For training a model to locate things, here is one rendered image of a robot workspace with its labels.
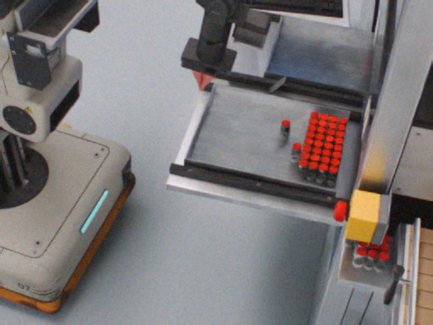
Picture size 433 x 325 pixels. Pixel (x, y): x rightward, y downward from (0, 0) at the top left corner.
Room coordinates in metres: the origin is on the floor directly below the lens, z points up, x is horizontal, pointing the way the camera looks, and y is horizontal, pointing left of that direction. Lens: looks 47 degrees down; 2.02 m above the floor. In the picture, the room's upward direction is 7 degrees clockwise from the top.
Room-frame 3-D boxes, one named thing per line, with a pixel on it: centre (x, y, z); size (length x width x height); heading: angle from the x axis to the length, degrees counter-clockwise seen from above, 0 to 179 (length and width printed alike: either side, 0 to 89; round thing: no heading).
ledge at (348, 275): (0.80, -0.26, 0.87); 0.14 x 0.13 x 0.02; 84
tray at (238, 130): (1.09, -0.02, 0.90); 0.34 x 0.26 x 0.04; 83
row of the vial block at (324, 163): (1.08, -0.15, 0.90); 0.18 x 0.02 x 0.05; 173
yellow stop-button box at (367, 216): (0.82, -0.22, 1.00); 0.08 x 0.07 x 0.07; 84
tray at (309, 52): (1.42, -0.17, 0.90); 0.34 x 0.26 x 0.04; 84
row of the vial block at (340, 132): (1.07, -0.17, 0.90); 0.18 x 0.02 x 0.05; 173
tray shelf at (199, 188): (1.26, -0.08, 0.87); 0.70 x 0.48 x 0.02; 174
